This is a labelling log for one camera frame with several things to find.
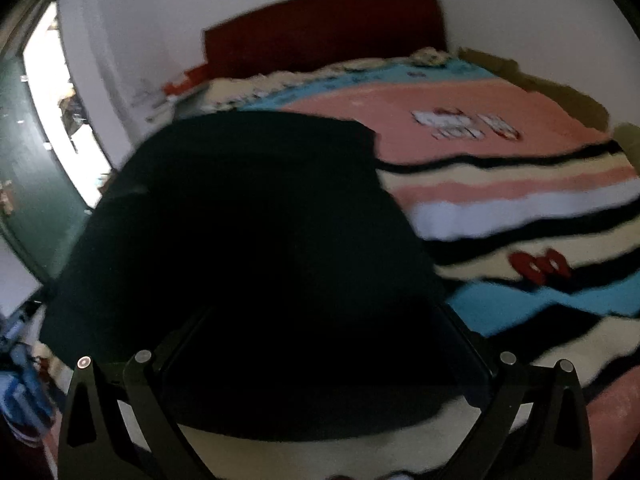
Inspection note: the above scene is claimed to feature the dark red headboard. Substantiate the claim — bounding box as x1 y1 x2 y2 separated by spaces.
204 0 447 79

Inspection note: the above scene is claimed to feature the olive green mattress edge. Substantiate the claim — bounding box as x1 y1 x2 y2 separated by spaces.
458 48 639 170

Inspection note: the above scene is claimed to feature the black hooded jacket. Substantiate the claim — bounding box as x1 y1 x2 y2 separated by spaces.
40 112 486 441

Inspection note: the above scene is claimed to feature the orange box on shelf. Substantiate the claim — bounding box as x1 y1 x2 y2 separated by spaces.
163 63 209 96

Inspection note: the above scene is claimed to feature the green door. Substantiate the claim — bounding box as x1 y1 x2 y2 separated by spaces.
0 56 89 282

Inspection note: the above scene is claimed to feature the pink Hello Kitty blanket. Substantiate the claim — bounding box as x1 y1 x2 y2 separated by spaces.
157 58 639 479

